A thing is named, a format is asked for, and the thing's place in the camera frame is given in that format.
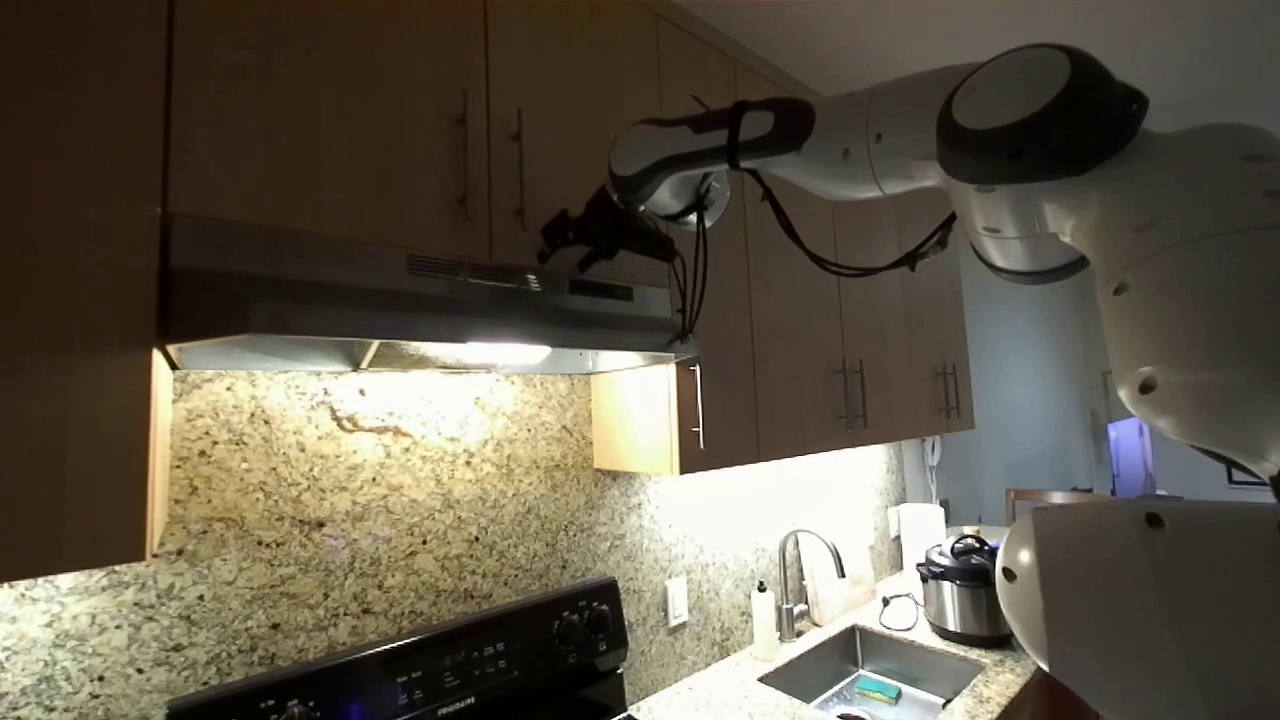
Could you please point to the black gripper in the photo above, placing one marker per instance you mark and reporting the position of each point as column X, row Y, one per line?
column 630, row 231

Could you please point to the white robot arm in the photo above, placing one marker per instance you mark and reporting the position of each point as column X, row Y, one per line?
column 1065, row 187

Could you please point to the range hood light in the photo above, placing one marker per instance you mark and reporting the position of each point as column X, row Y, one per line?
column 480, row 353

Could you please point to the stainless steel range hood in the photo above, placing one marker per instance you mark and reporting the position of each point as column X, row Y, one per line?
column 335, row 300

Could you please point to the wooden cabinet above hood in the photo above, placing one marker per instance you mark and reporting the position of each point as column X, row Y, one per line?
column 322, row 107

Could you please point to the chrome kitchen faucet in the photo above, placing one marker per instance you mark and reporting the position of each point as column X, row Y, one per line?
column 798, row 582

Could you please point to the white soap bottle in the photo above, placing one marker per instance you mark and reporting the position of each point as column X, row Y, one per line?
column 765, row 622

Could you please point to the black electric stove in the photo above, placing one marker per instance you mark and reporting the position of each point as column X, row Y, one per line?
column 442, row 660

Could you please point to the white paper towel roll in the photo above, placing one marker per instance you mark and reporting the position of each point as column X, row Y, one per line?
column 923, row 539

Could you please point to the stainless steel sink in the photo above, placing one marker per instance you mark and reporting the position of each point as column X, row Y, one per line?
column 881, row 660

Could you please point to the silver pressure cooker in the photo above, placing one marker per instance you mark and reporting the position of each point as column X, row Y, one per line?
column 961, row 592

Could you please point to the teal yellow sponge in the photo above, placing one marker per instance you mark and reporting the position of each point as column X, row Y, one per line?
column 879, row 688

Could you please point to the long wooden wall cabinet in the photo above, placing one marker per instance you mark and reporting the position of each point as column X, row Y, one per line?
column 787, row 347

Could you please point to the white wall outlet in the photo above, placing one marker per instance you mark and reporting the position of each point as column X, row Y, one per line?
column 677, row 603

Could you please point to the small white wall plug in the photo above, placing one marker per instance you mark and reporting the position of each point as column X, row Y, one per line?
column 932, row 449

